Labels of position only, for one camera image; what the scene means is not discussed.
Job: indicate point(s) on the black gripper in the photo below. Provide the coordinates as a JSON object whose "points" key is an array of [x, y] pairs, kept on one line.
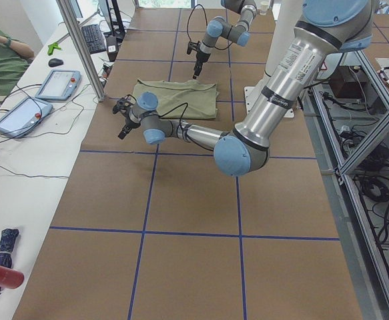
{"points": [[199, 58], [128, 122]]}

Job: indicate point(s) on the olive green long-sleeve shirt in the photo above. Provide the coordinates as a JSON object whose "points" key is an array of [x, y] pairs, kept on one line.
{"points": [[201, 98]]}

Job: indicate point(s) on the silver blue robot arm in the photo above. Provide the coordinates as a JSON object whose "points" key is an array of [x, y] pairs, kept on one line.
{"points": [[312, 30], [219, 27]]}

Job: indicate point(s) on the far blue teach pendant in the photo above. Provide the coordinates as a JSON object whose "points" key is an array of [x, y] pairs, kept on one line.
{"points": [[59, 85]]}

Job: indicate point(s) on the blue teach pendant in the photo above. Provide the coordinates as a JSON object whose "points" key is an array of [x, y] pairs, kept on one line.
{"points": [[22, 119], [59, 85]]}

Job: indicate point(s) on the black keyboard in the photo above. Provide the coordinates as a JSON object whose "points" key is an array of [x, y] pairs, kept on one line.
{"points": [[93, 38]]}

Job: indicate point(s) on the white paper cup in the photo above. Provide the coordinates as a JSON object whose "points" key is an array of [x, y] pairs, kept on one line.
{"points": [[264, 7]]}

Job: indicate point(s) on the black computer mouse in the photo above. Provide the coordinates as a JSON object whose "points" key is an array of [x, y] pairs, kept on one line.
{"points": [[55, 62]]}

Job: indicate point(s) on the green plastic tool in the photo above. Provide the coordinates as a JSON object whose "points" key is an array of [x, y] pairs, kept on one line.
{"points": [[53, 47]]}

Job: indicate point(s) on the near blue teach pendant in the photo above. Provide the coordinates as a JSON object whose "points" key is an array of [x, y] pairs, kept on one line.
{"points": [[22, 119]]}

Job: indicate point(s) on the folded dark blue umbrella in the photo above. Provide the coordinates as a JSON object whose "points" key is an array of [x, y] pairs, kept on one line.
{"points": [[7, 243]]}

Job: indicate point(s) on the red cylindrical bottle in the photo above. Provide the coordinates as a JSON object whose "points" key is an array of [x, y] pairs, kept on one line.
{"points": [[10, 278]]}

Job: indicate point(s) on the aluminium frame post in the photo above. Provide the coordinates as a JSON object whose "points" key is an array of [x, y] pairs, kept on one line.
{"points": [[74, 30]]}

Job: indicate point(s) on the white central pedestal column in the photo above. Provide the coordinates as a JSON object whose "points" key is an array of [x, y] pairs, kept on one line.
{"points": [[277, 60]]}

